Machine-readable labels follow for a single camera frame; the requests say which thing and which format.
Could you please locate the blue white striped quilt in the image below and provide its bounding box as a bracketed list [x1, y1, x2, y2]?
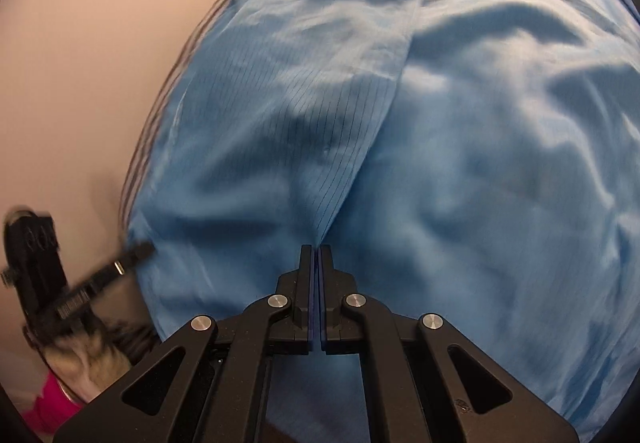
[117, 0, 251, 359]

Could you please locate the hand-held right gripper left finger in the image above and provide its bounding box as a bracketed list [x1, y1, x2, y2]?
[52, 245, 313, 443]

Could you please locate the person's left hand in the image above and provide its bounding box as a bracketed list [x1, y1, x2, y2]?
[42, 315, 135, 404]

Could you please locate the large blue garment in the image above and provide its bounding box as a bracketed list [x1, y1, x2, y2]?
[122, 0, 640, 443]

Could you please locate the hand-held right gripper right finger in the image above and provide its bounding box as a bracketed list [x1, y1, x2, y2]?
[320, 245, 581, 443]

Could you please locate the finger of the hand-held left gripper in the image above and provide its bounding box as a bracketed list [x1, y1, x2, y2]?
[39, 242, 157, 326]

